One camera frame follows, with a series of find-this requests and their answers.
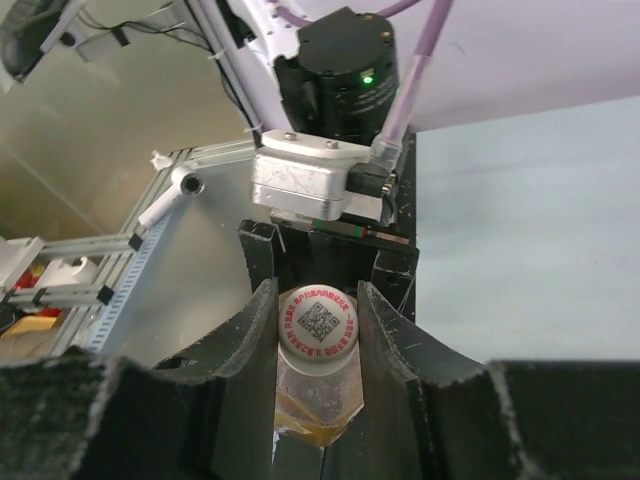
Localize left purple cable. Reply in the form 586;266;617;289
279;0;456;174

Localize white tea bottle cap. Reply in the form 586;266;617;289
278;284;359;377

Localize yellow red tea bottle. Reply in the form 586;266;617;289
272;284;366;449

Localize white paper roll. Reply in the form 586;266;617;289
35;256;97;289

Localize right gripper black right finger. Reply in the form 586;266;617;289
355;279;640;480

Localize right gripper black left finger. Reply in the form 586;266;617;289
1;279;278;479

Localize grey slotted cable duct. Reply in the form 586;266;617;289
82;214;171;354

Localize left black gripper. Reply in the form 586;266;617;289
238;135;418;320

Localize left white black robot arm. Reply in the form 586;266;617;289
218;1;419;318

